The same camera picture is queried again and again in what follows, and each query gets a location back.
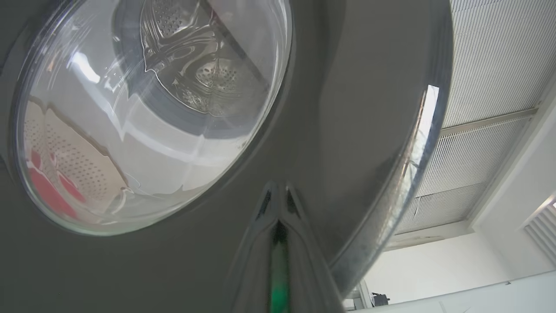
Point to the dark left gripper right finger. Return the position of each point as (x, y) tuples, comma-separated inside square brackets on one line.
[(308, 278)]

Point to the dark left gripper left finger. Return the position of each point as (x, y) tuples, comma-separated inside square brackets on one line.
[(254, 274)]

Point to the dark washing machine door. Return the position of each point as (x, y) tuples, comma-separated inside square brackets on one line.
[(347, 130)]

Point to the red garment with white trim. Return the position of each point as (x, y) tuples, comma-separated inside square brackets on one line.
[(47, 193)]

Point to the steel washing machine drum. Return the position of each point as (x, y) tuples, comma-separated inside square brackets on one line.
[(208, 78)]

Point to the small dark background object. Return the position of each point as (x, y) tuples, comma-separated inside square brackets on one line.
[(380, 299)]

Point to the white wall air vent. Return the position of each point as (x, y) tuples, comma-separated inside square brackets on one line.
[(543, 230)]

